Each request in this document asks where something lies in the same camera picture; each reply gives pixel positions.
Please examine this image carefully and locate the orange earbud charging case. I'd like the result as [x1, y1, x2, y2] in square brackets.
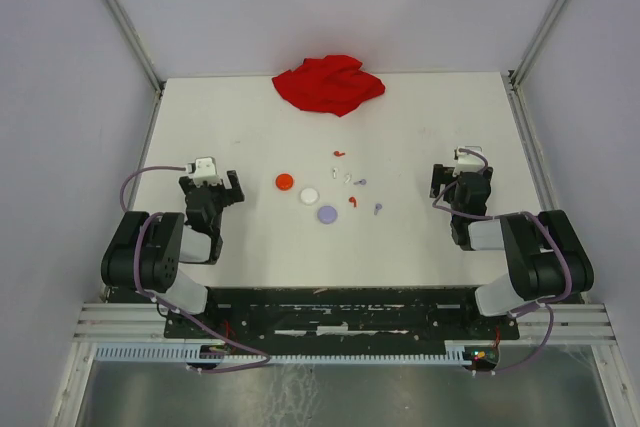
[275, 173, 295, 191]

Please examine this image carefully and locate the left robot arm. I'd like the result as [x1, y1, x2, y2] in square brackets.
[101, 163, 245, 337]

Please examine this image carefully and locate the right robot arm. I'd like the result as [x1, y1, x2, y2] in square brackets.
[430, 164, 594, 338]

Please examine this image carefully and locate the white earbud charging case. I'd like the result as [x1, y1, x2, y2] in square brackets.
[299, 187, 320, 206]

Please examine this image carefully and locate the purple earbud charging case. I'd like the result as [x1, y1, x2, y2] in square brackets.
[317, 205, 338, 225]

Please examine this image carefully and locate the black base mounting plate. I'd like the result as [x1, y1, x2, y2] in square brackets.
[108, 288, 519, 353]

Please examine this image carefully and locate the red crumpled cloth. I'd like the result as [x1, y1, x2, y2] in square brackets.
[272, 55, 386, 117]

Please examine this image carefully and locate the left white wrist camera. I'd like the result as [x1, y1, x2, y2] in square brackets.
[186, 157, 221, 187]

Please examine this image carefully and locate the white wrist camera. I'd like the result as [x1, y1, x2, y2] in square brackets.
[186, 157, 221, 187]
[453, 146, 487, 176]

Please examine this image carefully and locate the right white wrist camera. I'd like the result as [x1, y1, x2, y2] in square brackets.
[453, 146, 487, 176]

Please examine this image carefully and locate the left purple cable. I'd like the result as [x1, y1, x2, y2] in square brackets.
[121, 165, 272, 375]

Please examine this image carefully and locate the aluminium front frame rail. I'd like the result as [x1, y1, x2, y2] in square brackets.
[73, 303, 617, 346]

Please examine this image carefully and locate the white slotted cable duct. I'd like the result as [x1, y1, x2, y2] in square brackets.
[95, 342, 480, 366]

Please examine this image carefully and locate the right aluminium frame post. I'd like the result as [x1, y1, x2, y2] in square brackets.
[509, 0, 571, 90]

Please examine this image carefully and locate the aluminium frame post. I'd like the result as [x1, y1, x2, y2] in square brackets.
[102, 0, 164, 92]
[509, 0, 571, 90]

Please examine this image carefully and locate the left aluminium frame post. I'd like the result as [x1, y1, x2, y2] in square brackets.
[102, 0, 164, 92]

